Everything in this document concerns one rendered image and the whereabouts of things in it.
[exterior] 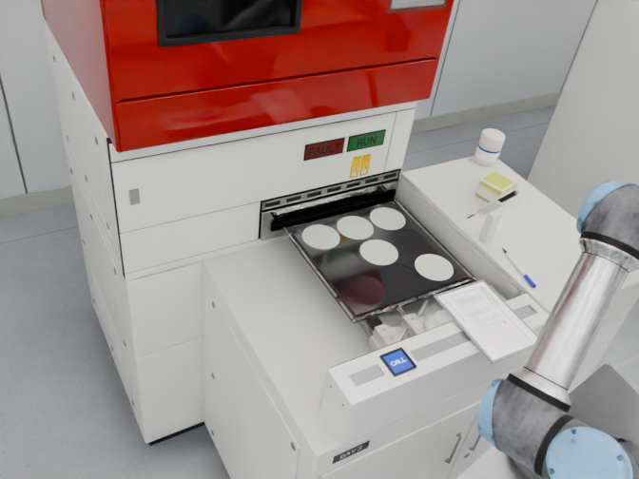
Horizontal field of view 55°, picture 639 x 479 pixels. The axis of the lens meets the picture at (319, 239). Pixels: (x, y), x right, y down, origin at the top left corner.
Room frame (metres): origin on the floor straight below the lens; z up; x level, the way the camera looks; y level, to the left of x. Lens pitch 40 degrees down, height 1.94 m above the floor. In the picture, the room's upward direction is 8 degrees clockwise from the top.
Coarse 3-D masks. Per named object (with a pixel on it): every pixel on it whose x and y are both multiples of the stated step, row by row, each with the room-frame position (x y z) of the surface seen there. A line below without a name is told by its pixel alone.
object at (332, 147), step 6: (318, 144) 1.36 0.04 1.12; (324, 144) 1.38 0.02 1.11; (330, 144) 1.39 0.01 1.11; (336, 144) 1.40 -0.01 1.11; (342, 144) 1.41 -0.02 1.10; (306, 150) 1.35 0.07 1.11; (312, 150) 1.36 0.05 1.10; (318, 150) 1.37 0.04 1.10; (324, 150) 1.38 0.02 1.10; (330, 150) 1.39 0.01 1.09; (336, 150) 1.40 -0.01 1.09; (306, 156) 1.35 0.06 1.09; (312, 156) 1.36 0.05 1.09; (318, 156) 1.37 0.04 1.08
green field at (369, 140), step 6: (378, 132) 1.47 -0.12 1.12; (354, 138) 1.43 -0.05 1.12; (360, 138) 1.44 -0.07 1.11; (366, 138) 1.45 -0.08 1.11; (372, 138) 1.46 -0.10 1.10; (378, 138) 1.47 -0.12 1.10; (354, 144) 1.43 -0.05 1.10; (360, 144) 1.44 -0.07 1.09; (366, 144) 1.45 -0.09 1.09; (372, 144) 1.46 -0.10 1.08; (348, 150) 1.42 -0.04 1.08
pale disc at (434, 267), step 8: (424, 256) 1.25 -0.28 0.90; (432, 256) 1.25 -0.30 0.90; (416, 264) 1.21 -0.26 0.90; (424, 264) 1.22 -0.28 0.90; (432, 264) 1.22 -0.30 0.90; (440, 264) 1.23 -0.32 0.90; (448, 264) 1.23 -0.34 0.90; (424, 272) 1.19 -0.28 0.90; (432, 272) 1.19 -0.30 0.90; (440, 272) 1.20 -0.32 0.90; (448, 272) 1.20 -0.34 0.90
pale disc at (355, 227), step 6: (348, 216) 1.37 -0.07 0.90; (354, 216) 1.38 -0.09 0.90; (342, 222) 1.34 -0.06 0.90; (348, 222) 1.34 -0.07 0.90; (354, 222) 1.35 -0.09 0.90; (360, 222) 1.35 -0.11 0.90; (366, 222) 1.35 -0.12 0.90; (342, 228) 1.31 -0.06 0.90; (348, 228) 1.32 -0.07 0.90; (354, 228) 1.32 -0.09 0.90; (360, 228) 1.33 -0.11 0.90; (366, 228) 1.33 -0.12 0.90; (372, 228) 1.33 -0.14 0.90; (342, 234) 1.29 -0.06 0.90; (348, 234) 1.29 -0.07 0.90; (354, 234) 1.30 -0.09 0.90; (360, 234) 1.30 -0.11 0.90; (366, 234) 1.30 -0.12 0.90
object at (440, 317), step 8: (440, 312) 1.07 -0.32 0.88; (424, 320) 1.04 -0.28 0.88; (432, 320) 1.04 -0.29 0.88; (440, 320) 1.04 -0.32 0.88; (448, 320) 1.05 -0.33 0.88; (392, 328) 1.00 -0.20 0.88; (400, 328) 1.00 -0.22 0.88; (432, 328) 1.01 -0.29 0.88; (400, 336) 0.97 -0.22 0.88; (408, 336) 0.98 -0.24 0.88; (368, 344) 0.96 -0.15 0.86; (376, 344) 0.94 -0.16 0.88
